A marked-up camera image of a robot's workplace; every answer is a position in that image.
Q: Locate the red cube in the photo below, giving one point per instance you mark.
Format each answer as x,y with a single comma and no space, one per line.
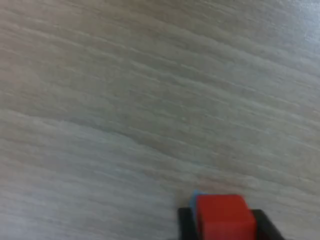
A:
225,217

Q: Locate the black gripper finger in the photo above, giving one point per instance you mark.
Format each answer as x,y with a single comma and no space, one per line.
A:
186,225
266,228

